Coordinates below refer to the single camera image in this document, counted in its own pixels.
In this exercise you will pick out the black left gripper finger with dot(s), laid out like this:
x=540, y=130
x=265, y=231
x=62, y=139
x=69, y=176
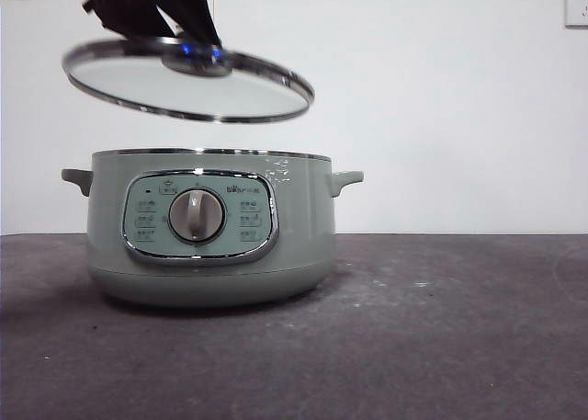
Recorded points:
x=188, y=6
x=128, y=11

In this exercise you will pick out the glass lid with green knob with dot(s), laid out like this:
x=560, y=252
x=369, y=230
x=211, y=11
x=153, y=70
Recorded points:
x=193, y=89

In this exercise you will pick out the pale green electric pot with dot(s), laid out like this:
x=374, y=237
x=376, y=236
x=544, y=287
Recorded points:
x=298, y=236

